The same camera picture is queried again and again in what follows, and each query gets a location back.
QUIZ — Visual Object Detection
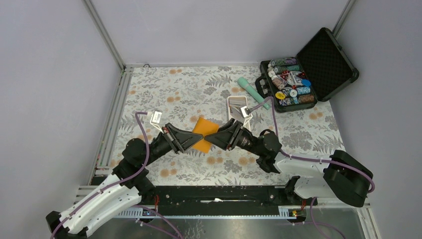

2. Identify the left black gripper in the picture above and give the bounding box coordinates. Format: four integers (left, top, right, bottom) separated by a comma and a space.
142, 122, 204, 166

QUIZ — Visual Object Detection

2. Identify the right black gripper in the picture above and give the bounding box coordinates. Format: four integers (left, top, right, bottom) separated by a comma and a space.
204, 118, 264, 157

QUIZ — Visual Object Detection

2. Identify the orange leather card holder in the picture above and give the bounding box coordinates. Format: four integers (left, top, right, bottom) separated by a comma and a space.
192, 118, 219, 154

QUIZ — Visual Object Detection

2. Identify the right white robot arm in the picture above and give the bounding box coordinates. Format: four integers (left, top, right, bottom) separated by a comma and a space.
205, 119, 375, 208

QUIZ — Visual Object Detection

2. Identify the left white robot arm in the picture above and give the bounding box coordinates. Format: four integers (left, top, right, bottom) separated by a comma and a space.
46, 123, 203, 239

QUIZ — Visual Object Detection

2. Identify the grey card in tray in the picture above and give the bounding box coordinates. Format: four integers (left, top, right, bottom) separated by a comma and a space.
229, 106, 244, 122

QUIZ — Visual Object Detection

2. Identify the cards stack in tray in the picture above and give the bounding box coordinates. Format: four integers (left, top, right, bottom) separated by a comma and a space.
228, 98, 247, 108

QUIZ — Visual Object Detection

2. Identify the floral table mat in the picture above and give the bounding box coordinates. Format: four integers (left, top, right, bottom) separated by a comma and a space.
108, 66, 344, 186

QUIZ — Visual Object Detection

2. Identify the white plastic tray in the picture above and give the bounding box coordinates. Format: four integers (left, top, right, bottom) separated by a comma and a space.
226, 96, 253, 131

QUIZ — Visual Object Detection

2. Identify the black poker chip case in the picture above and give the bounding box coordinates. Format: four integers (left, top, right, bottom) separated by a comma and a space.
255, 27, 359, 113

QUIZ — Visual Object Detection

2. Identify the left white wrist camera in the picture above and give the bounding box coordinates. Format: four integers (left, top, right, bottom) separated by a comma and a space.
148, 110, 163, 132

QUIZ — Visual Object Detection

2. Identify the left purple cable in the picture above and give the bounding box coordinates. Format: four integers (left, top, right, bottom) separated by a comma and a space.
49, 112, 185, 239

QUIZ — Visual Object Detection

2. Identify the purple cable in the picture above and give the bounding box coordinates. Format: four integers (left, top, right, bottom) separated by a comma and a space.
250, 96, 377, 239
49, 112, 185, 239

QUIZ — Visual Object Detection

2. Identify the mint green handle tool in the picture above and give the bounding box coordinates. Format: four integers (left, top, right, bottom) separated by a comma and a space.
237, 77, 270, 110

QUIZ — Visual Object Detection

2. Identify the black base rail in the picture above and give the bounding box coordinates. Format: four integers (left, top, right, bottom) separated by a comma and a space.
140, 186, 312, 217

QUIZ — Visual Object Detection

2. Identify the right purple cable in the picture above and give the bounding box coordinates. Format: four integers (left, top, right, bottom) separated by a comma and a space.
250, 96, 377, 239

